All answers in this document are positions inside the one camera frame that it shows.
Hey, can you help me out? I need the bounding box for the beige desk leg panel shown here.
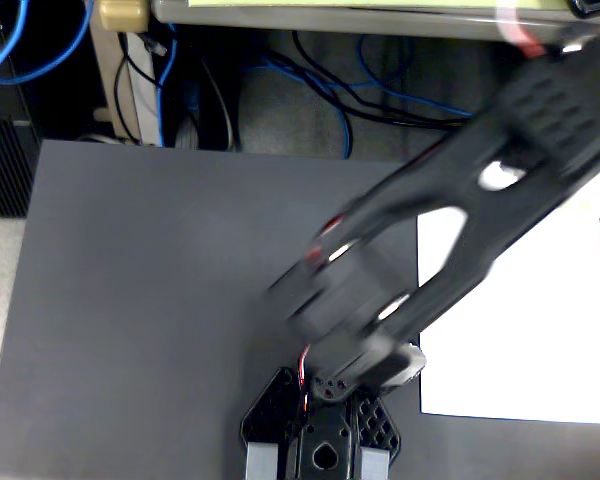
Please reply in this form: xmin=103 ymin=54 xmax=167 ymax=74
xmin=89 ymin=24 xmax=164 ymax=147

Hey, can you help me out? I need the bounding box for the grey desk edge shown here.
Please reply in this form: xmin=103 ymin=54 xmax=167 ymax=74
xmin=152 ymin=0 xmax=600 ymax=44

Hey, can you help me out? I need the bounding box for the grey base clamp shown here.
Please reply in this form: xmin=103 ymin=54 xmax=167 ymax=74
xmin=359 ymin=446 xmax=392 ymax=480
xmin=246 ymin=442 xmax=281 ymax=480

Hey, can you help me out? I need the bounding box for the white paper sheet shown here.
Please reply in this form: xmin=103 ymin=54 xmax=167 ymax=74
xmin=416 ymin=162 xmax=600 ymax=426

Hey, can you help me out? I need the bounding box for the beige plastic box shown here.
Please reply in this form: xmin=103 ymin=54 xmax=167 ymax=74
xmin=98 ymin=0 xmax=149 ymax=34

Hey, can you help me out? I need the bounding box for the black computer case with grill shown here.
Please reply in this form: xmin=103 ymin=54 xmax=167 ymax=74
xmin=0 ymin=115 xmax=42 ymax=219

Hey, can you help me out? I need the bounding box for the black device on desk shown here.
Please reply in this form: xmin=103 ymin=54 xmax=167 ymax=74
xmin=566 ymin=0 xmax=600 ymax=17

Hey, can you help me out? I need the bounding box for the blue floor network cable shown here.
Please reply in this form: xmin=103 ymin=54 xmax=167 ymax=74
xmin=243 ymin=33 xmax=475 ymax=161

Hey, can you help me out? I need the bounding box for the red white black servo wire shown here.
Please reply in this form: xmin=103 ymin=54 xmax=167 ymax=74
xmin=298 ymin=343 xmax=315 ymax=404
xmin=494 ymin=0 xmax=549 ymax=57

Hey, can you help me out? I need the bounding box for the grey white cable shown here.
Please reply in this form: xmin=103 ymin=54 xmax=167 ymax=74
xmin=174 ymin=56 xmax=237 ymax=152

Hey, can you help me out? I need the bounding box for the black floor cable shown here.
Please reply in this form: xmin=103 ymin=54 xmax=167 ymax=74
xmin=291 ymin=30 xmax=477 ymax=132

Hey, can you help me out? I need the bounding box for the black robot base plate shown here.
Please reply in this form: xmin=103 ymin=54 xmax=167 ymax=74
xmin=239 ymin=366 xmax=403 ymax=480

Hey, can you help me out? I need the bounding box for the blue vertical network cable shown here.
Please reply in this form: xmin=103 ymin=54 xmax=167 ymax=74
xmin=156 ymin=35 xmax=180 ymax=147

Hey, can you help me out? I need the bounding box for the black thin hanging cable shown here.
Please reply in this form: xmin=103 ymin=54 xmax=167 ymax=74
xmin=117 ymin=32 xmax=157 ymax=145

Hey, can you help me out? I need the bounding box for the blue looped network cable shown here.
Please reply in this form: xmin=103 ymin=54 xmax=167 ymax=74
xmin=0 ymin=0 xmax=95 ymax=86

